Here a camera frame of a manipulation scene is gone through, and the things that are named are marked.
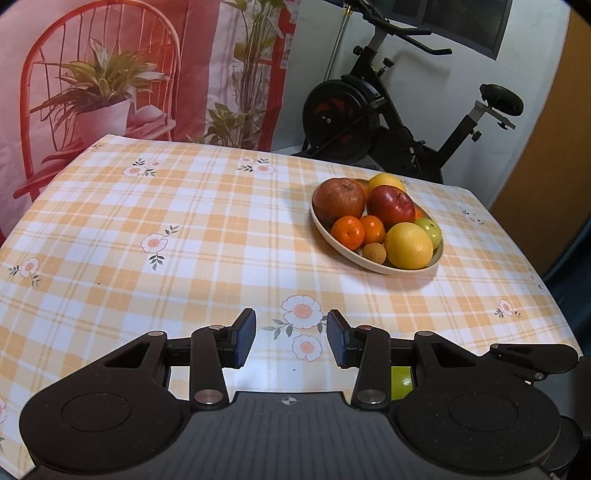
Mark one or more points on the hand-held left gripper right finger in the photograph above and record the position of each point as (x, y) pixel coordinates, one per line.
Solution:
(337, 339)

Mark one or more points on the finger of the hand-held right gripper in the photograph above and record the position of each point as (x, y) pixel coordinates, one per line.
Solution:
(545, 357)

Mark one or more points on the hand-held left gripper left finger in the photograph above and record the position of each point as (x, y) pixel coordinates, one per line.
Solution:
(242, 339)

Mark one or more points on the green apple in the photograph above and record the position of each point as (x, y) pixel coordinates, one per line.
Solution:
(430, 230)
(400, 381)

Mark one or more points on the beige round plate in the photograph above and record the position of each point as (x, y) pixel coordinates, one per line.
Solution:
(353, 261)

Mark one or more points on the small brown longan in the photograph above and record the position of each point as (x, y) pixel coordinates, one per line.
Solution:
(373, 254)

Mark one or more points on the orange mandarin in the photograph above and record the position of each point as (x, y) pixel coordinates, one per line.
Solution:
(347, 231)
(418, 213)
(373, 229)
(364, 185)

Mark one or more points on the yellow lemon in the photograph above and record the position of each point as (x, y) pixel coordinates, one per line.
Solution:
(385, 180)
(408, 244)

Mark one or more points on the brownish red apple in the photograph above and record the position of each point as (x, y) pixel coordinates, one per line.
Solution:
(339, 201)

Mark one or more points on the shiny red apple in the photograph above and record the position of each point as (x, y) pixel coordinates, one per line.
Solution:
(391, 206)

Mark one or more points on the brown wooden panel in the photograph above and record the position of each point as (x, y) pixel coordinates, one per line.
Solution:
(545, 161)

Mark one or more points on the black exercise bike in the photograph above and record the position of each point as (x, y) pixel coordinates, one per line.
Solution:
(337, 115)

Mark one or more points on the printed backdrop cloth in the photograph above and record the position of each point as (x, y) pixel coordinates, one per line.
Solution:
(198, 69)

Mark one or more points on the metal stand pole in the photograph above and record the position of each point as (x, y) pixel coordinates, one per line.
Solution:
(336, 41)

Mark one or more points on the dark window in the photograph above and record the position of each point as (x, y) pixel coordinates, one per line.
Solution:
(461, 23)

